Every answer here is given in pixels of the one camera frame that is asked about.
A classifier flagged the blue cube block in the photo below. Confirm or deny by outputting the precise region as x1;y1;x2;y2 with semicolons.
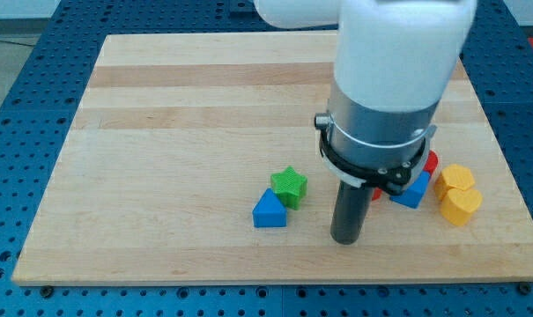
389;171;431;209

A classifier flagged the red block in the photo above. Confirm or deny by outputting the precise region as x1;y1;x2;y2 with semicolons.
372;150;439;201

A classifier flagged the yellow heart block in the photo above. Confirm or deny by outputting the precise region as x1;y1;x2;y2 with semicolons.
440;188;483;226

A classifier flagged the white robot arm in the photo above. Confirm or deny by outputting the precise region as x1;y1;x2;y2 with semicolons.
254;0;477;245

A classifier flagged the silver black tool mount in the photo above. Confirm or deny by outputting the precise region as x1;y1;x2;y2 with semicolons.
314;83;437;195

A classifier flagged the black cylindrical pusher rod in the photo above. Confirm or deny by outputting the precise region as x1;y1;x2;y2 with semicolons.
330;181;374;245

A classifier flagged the wooden board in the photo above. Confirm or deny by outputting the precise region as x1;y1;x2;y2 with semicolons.
12;31;533;286

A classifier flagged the green star block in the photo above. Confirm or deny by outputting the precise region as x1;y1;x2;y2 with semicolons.
270;166;307;210

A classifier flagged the blue triangle block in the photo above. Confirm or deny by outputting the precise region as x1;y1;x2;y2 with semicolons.
252;188;287;228

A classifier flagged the yellow hexagon block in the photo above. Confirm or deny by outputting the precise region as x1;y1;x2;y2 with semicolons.
433;164;476;201

